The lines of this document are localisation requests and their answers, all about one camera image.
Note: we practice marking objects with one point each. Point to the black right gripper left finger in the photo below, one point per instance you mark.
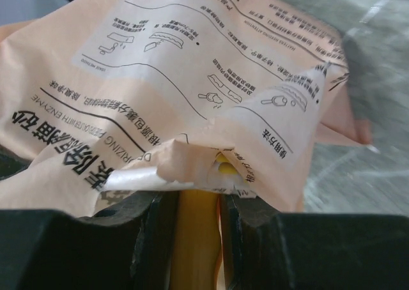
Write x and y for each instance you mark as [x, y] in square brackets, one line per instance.
[125, 246]

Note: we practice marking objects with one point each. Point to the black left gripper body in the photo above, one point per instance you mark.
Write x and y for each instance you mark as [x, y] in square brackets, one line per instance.
[11, 164]

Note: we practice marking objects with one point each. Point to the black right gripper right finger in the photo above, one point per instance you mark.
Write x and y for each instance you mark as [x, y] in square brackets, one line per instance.
[266, 249]

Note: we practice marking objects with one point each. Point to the yellow litter scoop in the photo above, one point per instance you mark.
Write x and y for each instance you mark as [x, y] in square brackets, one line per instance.
[197, 250]

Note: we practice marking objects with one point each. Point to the pink cat litter bag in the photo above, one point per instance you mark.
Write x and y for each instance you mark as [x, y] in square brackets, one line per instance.
[228, 96]

